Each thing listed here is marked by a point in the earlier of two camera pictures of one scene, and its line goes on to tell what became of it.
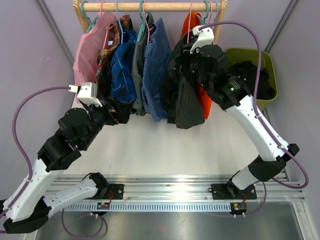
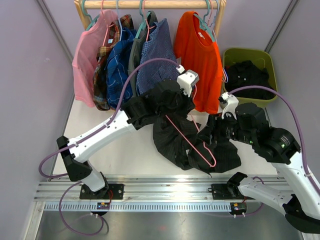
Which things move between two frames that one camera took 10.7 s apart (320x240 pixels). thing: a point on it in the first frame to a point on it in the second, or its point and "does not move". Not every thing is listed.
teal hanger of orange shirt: x=206 y=14 does not move
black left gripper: x=122 y=114 to x=180 y=92
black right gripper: x=184 y=60 to x=216 y=124
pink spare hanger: x=210 y=17 does not move
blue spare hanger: x=217 y=8 does not move
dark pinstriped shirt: x=179 y=91 to x=178 y=135
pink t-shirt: x=87 y=53 does not move
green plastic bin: x=235 y=55 does not move
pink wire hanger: x=189 y=23 to x=206 y=148
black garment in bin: x=247 y=71 does not move
